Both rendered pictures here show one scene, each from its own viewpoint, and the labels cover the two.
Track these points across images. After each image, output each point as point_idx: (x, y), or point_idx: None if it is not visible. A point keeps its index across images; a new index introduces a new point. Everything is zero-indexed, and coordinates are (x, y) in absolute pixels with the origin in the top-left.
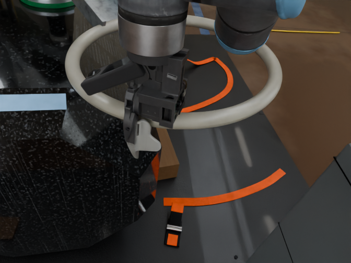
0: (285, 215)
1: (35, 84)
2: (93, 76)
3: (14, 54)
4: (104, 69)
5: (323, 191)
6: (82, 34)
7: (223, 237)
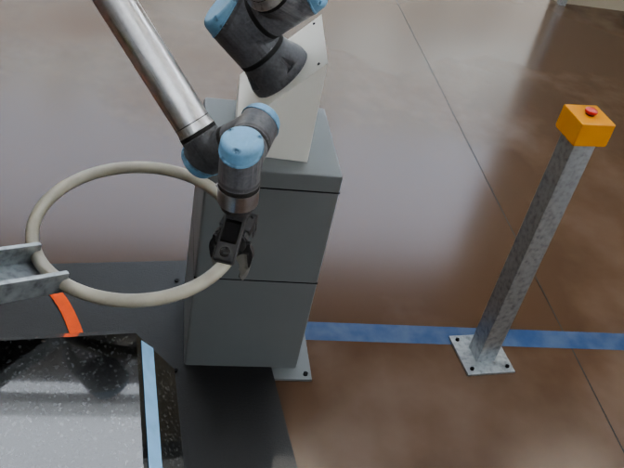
0: (196, 264)
1: (131, 361)
2: (232, 250)
3: (63, 391)
4: (226, 242)
5: (216, 210)
6: (90, 292)
7: None
